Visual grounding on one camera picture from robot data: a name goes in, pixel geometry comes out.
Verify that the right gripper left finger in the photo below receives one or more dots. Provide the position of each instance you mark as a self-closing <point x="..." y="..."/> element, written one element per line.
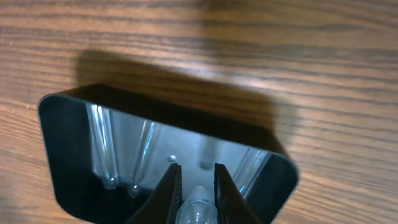
<point x="161" y="202"/>

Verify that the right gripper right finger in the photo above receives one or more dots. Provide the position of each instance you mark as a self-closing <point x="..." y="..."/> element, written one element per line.
<point x="230" y="202"/>

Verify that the clear test tube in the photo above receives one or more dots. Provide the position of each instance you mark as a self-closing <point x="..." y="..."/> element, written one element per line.
<point x="196" y="211"/>
<point x="102" y="146"/>
<point x="144" y="152"/>
<point x="248" y="171"/>

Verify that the black tray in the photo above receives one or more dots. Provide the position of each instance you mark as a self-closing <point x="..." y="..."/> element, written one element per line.
<point x="68" y="155"/>

